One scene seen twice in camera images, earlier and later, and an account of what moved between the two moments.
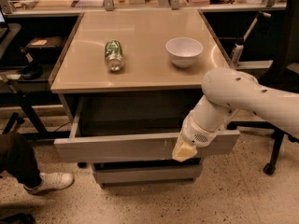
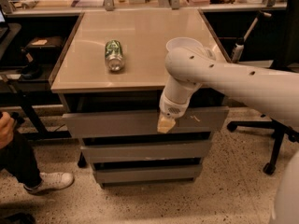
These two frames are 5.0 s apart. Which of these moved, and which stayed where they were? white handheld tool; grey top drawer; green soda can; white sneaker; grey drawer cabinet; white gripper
Moved: grey top drawer; white gripper
Stayed: grey drawer cabinet; green soda can; white handheld tool; white sneaker
